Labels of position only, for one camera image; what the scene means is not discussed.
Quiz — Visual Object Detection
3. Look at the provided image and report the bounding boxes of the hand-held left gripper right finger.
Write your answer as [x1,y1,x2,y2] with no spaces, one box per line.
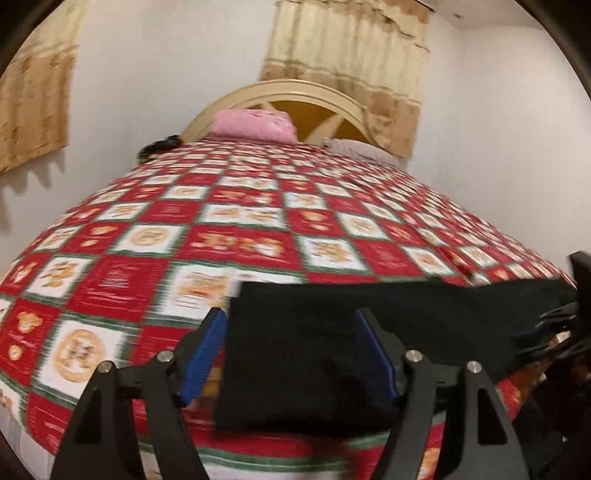
[355,307,532,480]

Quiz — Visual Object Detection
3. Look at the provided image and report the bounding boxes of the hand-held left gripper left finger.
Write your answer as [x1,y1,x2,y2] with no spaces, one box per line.
[50,307,229,480]

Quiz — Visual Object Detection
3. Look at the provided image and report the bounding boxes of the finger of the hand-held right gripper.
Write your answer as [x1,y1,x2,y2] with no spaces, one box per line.
[517,330,578,365]
[538,302,580,330]

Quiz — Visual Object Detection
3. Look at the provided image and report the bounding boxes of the black pants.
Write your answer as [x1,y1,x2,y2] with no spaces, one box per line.
[215,277,580,437]

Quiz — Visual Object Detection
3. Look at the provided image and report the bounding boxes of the person's right forearm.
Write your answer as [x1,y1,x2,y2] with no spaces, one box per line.
[522,357,591,480]

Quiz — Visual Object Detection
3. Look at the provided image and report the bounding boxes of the red checkered printed blanket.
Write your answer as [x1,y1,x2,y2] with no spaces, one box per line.
[0,138,578,480]

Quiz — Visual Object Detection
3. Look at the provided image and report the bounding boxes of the grey pillow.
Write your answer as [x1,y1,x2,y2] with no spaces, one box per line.
[323,137,407,169]

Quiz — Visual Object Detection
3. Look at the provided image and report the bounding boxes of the black object beside bed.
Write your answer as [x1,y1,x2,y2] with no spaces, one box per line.
[137,135,181,163]

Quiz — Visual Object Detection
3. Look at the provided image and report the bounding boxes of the pink pillow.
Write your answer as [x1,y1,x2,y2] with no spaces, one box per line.
[211,108,298,144]

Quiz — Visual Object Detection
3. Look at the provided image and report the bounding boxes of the cream arched headboard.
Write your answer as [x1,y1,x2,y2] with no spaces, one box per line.
[179,79,375,146]

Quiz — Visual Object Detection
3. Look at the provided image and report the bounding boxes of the beige patterned curtain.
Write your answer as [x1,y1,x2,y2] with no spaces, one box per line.
[0,0,90,175]
[259,0,430,158]

